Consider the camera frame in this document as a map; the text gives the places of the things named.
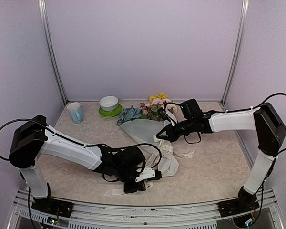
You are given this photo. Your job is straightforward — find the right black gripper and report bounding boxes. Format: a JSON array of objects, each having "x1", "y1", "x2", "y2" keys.
[{"x1": 156, "y1": 117, "x2": 195, "y2": 142}]

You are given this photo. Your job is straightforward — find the pink fake flower bunch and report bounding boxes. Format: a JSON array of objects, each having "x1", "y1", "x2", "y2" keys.
[{"x1": 140, "y1": 98, "x2": 178, "y2": 121}]

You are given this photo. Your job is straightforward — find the cream printed ribbon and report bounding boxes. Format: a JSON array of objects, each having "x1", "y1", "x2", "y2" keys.
[{"x1": 103, "y1": 133, "x2": 196, "y2": 197}]

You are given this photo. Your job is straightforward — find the yellow fake flower stem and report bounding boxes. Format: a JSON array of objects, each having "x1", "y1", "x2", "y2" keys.
[{"x1": 148, "y1": 93, "x2": 168, "y2": 103}]

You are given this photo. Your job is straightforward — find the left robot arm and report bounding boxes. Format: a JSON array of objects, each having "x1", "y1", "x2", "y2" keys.
[{"x1": 9, "y1": 115, "x2": 146, "y2": 218}]

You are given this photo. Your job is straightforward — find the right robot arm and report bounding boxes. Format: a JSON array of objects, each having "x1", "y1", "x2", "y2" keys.
[{"x1": 156, "y1": 99, "x2": 286, "y2": 217}]

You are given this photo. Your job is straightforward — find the green plate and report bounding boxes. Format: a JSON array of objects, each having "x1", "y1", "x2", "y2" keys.
[{"x1": 99, "y1": 104, "x2": 123, "y2": 118}]

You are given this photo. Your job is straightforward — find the white ceramic bowl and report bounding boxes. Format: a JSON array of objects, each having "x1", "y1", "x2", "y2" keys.
[{"x1": 99, "y1": 96, "x2": 119, "y2": 112}]

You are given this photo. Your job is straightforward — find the light blue mug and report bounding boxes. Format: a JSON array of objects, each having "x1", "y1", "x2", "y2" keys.
[{"x1": 67, "y1": 102, "x2": 83, "y2": 124}]

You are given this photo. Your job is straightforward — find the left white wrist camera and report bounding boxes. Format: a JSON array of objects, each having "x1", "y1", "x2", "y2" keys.
[{"x1": 135, "y1": 167, "x2": 162, "y2": 183}]

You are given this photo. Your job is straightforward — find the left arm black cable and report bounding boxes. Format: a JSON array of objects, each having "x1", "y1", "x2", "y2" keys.
[{"x1": 0, "y1": 119, "x2": 163, "y2": 172}]

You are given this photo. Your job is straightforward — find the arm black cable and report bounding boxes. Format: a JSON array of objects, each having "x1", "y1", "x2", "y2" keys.
[
  {"x1": 200, "y1": 93, "x2": 286, "y2": 155},
  {"x1": 0, "y1": 119, "x2": 163, "y2": 172}
]

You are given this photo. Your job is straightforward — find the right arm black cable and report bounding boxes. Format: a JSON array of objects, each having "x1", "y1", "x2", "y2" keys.
[{"x1": 200, "y1": 93, "x2": 286, "y2": 155}]

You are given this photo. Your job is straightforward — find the front aluminium rail base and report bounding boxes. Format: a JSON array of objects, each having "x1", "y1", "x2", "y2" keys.
[{"x1": 7, "y1": 188, "x2": 286, "y2": 229}]

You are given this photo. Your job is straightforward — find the right aluminium frame post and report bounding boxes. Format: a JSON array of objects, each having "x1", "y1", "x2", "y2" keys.
[{"x1": 221, "y1": 0, "x2": 249, "y2": 106}]

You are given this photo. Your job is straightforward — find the aluminium frame post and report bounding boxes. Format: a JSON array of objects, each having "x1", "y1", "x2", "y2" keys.
[
  {"x1": 38, "y1": 0, "x2": 68, "y2": 106},
  {"x1": 221, "y1": 0, "x2": 249, "y2": 106}
]

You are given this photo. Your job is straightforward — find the left aluminium frame post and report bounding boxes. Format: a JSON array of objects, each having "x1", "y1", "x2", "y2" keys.
[{"x1": 38, "y1": 0, "x2": 68, "y2": 106}]

